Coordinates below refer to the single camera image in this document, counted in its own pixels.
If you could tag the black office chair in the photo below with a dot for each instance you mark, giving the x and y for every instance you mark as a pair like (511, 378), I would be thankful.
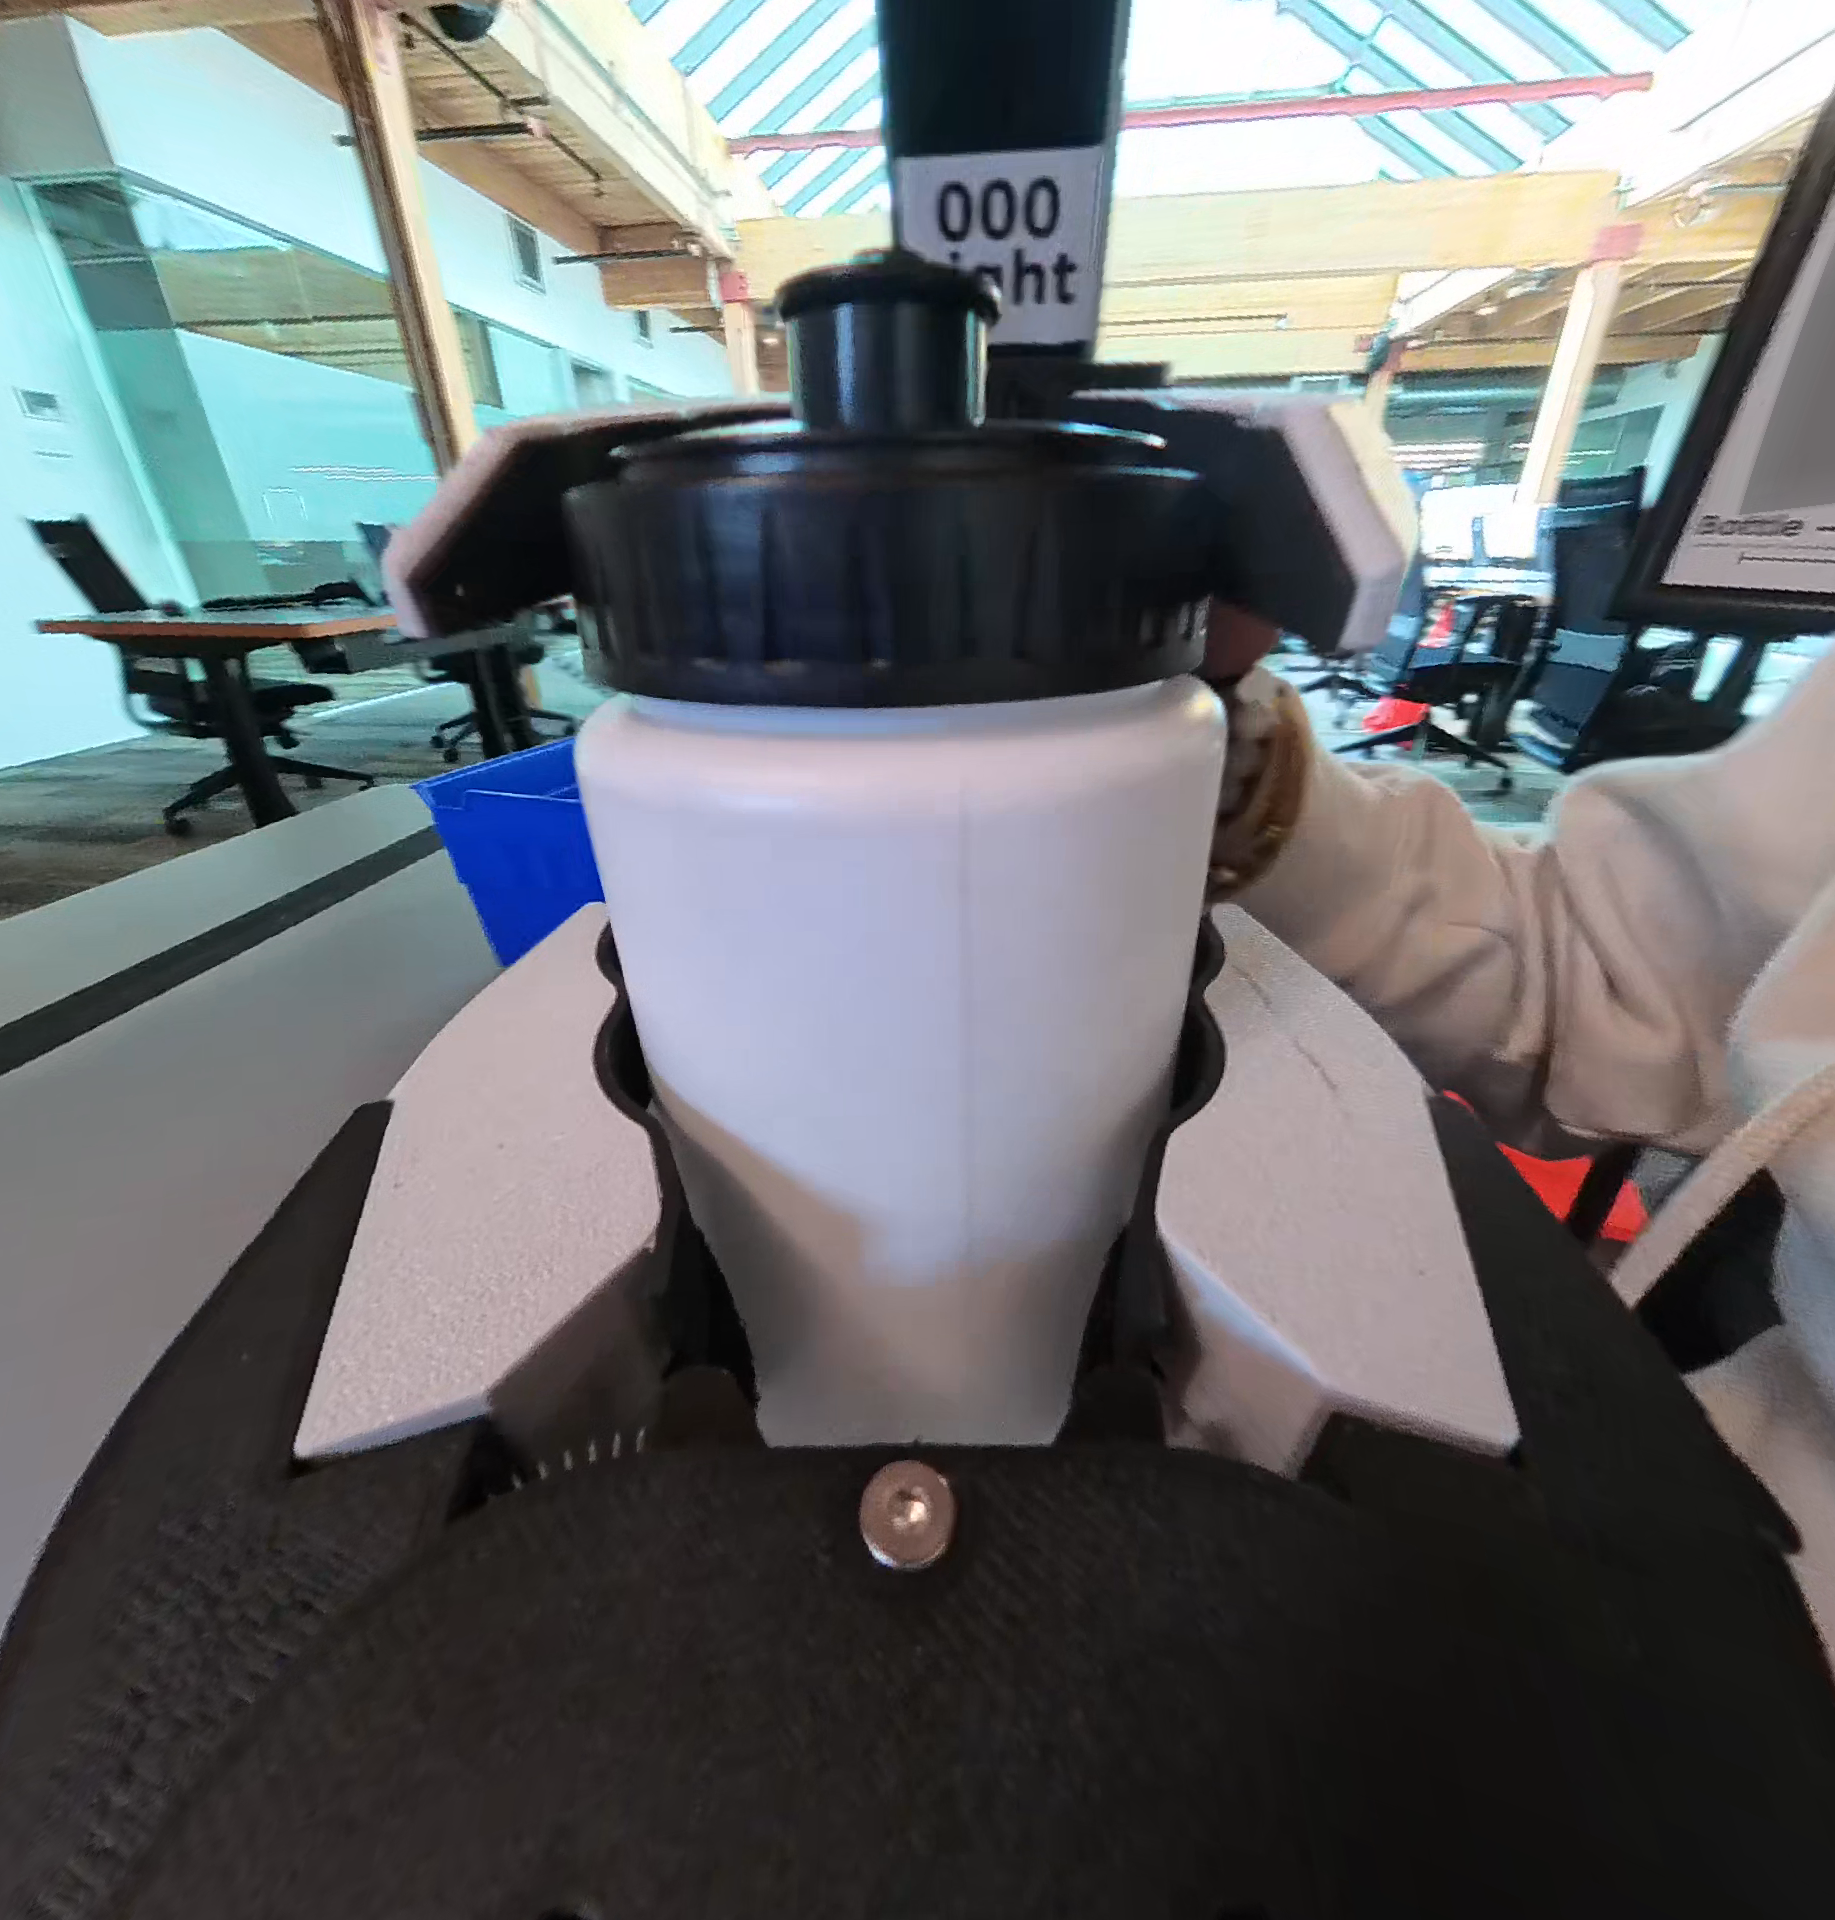
(1457, 658)
(1600, 598)
(496, 705)
(92, 563)

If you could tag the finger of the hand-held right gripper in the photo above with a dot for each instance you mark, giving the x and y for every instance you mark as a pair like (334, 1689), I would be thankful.
(482, 525)
(1305, 509)

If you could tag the blue plastic bin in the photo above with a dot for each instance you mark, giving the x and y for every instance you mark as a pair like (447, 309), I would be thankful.
(528, 854)

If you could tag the wooden support post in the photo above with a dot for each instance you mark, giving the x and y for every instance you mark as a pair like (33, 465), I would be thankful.
(738, 338)
(407, 269)

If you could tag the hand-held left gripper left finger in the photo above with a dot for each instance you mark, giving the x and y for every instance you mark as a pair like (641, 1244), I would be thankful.
(482, 1230)

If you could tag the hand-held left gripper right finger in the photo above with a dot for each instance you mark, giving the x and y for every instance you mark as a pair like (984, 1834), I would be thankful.
(1305, 1230)

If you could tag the wooden desk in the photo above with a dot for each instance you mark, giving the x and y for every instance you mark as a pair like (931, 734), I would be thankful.
(212, 621)

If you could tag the person's right forearm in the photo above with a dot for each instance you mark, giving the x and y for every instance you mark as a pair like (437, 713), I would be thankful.
(1532, 928)

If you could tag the black bottle lid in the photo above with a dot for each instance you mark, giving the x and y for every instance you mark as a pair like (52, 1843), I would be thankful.
(886, 584)

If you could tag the white plastic bottle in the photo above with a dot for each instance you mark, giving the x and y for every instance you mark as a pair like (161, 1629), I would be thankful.
(886, 961)

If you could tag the person's right hand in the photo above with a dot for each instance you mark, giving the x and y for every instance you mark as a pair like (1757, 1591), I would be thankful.
(1242, 646)

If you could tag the black framed display screen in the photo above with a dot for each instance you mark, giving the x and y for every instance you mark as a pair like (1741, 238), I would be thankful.
(1757, 609)

